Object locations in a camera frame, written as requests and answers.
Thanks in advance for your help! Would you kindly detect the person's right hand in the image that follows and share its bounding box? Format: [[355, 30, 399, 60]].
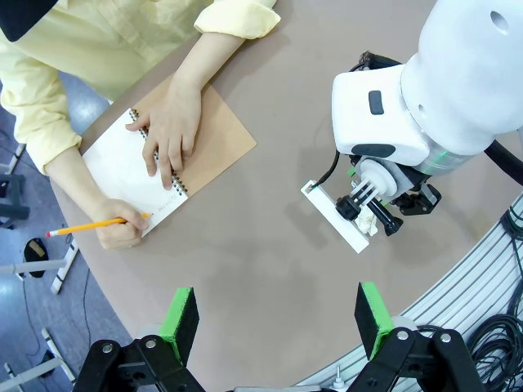
[[90, 198, 151, 251]]

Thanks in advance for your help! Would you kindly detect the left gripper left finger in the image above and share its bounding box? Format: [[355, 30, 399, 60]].
[[75, 287, 205, 392]]

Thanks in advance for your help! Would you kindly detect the dark grey stool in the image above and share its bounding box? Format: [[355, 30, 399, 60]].
[[0, 174, 30, 229]]

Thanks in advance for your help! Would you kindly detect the black cable coil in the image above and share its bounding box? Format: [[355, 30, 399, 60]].
[[416, 203, 523, 392]]

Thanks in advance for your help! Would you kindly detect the yellow pencil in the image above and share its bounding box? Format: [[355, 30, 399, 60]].
[[45, 212, 154, 239]]

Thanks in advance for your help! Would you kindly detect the thin black camera cable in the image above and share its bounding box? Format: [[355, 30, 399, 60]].
[[314, 150, 341, 193]]

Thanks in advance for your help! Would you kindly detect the person's left hand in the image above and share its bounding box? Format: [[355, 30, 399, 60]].
[[125, 79, 204, 191]]

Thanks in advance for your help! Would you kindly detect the black slipper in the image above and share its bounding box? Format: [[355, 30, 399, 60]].
[[24, 238, 51, 279]]

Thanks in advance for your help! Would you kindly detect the spiral notebook with brown cover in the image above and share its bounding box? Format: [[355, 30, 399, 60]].
[[81, 75, 258, 238]]

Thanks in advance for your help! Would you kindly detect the person's right forearm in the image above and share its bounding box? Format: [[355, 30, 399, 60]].
[[43, 145, 108, 213]]

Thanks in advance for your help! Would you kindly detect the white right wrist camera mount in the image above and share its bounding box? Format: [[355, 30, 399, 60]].
[[301, 157, 405, 255]]

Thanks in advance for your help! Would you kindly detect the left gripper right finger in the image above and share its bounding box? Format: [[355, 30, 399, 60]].
[[351, 281, 485, 392]]

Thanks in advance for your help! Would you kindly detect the white paper ball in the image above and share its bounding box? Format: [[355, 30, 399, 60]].
[[353, 207, 379, 238]]

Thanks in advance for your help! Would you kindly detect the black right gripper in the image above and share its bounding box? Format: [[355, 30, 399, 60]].
[[393, 167, 443, 216]]

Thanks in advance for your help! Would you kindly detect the person in yellow shirt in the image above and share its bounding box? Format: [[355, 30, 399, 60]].
[[0, 0, 282, 176]]

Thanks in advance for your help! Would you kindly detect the black right arm cable sleeve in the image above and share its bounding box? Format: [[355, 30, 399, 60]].
[[484, 138, 523, 187]]

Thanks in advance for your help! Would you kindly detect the person's left forearm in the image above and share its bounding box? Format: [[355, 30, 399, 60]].
[[170, 31, 246, 97]]

